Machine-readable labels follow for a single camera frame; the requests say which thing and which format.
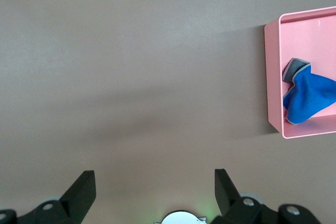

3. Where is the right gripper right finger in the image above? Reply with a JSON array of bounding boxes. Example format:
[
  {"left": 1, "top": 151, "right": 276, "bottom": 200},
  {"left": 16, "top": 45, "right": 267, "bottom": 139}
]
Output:
[{"left": 214, "top": 168, "right": 318, "bottom": 224}]

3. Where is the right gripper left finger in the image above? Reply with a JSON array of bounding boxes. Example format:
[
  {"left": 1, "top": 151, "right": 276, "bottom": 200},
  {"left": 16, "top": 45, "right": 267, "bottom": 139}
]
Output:
[{"left": 0, "top": 170, "right": 96, "bottom": 224}]

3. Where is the blue cloth with grey underside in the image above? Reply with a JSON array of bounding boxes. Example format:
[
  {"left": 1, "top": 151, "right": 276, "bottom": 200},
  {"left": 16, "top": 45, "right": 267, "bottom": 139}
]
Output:
[{"left": 282, "top": 57, "right": 336, "bottom": 125}]

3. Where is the pink plastic bin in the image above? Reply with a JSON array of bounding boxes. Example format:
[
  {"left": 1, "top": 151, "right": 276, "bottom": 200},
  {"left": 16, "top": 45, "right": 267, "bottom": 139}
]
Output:
[{"left": 264, "top": 6, "right": 336, "bottom": 140}]

